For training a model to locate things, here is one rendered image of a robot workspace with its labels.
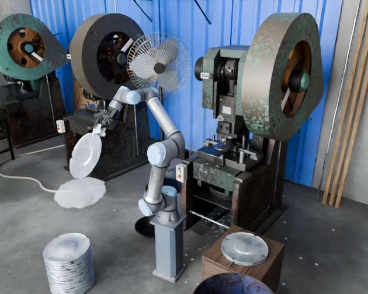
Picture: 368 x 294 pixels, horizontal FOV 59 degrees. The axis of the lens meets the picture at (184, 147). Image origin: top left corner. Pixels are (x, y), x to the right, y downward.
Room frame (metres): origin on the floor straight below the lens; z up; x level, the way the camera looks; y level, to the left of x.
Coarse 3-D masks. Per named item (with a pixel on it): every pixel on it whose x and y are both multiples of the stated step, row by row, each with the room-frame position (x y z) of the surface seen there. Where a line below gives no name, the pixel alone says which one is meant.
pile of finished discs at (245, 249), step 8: (240, 232) 1.81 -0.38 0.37; (224, 240) 1.73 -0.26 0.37; (232, 240) 1.73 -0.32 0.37; (240, 240) 1.73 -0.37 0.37; (248, 240) 1.73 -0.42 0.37; (256, 240) 1.73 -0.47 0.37; (224, 248) 1.65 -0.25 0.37; (232, 248) 1.65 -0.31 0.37; (240, 248) 1.64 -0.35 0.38; (248, 248) 1.64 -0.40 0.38; (256, 248) 1.65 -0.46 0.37; (264, 248) 1.65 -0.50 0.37; (232, 256) 1.58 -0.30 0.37; (240, 256) 1.58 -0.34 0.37; (248, 256) 1.58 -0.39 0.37; (256, 256) 1.58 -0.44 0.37; (264, 256) 1.59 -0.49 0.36; (240, 264) 1.53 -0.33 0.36; (248, 264) 1.52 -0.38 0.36; (256, 264) 1.53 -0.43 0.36
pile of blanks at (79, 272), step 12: (48, 264) 1.63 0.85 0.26; (60, 264) 1.60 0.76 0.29; (72, 264) 1.62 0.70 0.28; (84, 264) 1.68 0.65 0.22; (48, 276) 1.64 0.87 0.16; (60, 276) 1.60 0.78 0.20; (72, 276) 1.61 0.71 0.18; (84, 276) 1.66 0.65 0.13; (60, 288) 1.60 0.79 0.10; (72, 288) 1.62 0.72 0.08; (84, 288) 1.66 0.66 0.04
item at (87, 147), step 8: (88, 136) 1.87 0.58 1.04; (96, 136) 1.82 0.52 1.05; (80, 144) 1.88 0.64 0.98; (88, 144) 1.83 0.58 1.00; (96, 144) 1.78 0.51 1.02; (72, 152) 1.88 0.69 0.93; (80, 152) 1.82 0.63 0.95; (88, 152) 1.77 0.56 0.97; (96, 152) 1.73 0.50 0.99; (72, 160) 1.83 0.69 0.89; (80, 160) 1.77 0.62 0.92; (88, 160) 1.73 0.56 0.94; (96, 160) 1.69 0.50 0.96; (72, 168) 1.79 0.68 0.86; (80, 168) 1.74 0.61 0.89; (88, 168) 1.69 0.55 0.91
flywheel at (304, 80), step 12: (300, 48) 2.32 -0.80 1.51; (288, 60) 2.17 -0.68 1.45; (300, 60) 2.35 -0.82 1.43; (288, 72) 2.12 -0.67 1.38; (300, 72) 2.08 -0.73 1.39; (288, 84) 2.10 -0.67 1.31; (300, 84) 2.07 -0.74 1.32; (288, 96) 2.10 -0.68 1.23; (300, 96) 2.36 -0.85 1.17; (288, 108) 2.26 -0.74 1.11
